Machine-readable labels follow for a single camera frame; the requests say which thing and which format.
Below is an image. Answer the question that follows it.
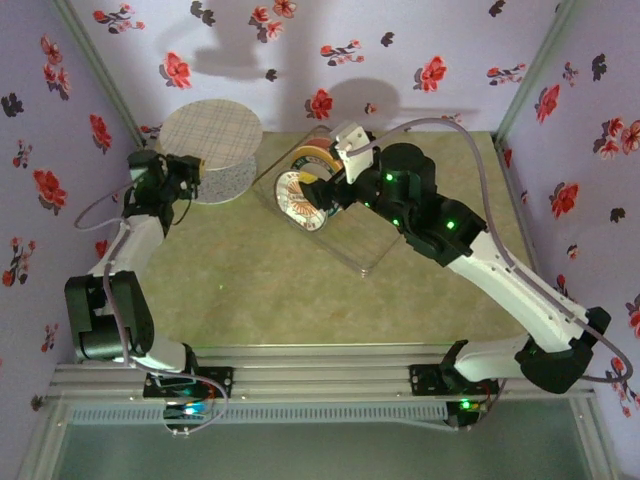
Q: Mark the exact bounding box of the arm lilac cable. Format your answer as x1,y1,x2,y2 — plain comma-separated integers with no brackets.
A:
73,178,229,437
344,117,631,432

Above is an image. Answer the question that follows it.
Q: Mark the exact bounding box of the clear acrylic dish rack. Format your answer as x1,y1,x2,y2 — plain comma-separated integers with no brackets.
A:
252,124,406,279

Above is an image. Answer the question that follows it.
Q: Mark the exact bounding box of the circuit board with LED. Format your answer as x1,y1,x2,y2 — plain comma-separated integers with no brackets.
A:
446,397,490,431
163,399,212,422

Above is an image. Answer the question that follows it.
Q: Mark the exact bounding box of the aluminium corner post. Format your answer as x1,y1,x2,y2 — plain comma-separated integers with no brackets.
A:
52,0,151,147
499,0,584,136

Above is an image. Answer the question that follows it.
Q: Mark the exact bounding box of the left arm lilac cable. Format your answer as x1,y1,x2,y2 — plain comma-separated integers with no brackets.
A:
73,178,229,437

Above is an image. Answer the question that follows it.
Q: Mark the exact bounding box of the red sunburst plate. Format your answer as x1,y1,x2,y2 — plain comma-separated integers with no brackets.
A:
273,169,330,235

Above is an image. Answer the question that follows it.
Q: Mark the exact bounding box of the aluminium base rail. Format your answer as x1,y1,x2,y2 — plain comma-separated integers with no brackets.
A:
49,343,596,402

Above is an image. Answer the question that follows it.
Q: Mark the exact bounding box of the grey slotted cable duct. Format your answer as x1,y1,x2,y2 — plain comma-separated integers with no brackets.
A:
67,402,450,427

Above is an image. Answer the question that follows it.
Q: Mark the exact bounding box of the right arm lilac cable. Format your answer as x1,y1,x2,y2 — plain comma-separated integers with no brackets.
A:
344,117,631,432

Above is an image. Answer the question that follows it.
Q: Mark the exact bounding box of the plaid checked plate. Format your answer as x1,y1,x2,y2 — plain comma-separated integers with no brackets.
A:
158,98,263,172

